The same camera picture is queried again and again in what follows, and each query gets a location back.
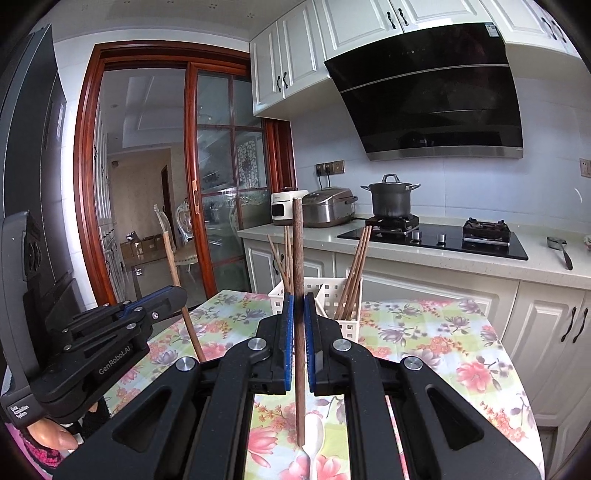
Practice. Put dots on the person's left hand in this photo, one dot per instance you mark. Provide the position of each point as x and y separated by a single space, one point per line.
46 431

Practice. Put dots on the white perforated plastic basket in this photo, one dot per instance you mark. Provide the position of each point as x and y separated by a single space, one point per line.
348 330

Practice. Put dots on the wooden sliding glass door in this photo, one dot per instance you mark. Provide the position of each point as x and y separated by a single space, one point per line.
87 184

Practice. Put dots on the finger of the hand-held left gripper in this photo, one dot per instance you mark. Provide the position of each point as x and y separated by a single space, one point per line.
171 300
138 305

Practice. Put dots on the ornate white chair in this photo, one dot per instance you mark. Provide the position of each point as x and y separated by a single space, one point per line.
184 221

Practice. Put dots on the white wall cabinets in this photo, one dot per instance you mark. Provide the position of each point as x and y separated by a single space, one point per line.
295 60

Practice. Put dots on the dark grey refrigerator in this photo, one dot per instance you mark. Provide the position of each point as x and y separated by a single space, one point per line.
32 138

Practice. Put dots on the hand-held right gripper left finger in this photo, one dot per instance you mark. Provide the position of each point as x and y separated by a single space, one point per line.
288 341

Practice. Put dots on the cardboard boxes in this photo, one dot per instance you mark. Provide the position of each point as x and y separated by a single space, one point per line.
138 249

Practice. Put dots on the wall power socket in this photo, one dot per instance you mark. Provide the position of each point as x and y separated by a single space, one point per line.
334 167

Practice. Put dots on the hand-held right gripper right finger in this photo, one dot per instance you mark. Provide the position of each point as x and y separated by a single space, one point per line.
310 341

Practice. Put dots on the small white kitchen appliance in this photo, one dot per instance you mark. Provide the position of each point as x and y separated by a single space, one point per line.
288 203

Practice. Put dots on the black range hood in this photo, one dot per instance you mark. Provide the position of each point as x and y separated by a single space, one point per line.
429 106

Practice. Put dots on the floral tablecloth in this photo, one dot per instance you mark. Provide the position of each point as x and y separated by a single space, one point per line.
438 350

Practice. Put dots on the silver rice cooker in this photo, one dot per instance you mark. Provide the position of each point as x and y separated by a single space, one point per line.
328 210

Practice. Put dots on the dark metal ladle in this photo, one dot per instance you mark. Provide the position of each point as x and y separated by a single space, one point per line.
556 242

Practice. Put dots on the steel cooking pot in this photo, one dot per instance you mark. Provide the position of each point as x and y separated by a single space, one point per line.
390 201

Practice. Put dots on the black glass gas stove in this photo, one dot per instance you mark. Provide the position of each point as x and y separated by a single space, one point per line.
443 242

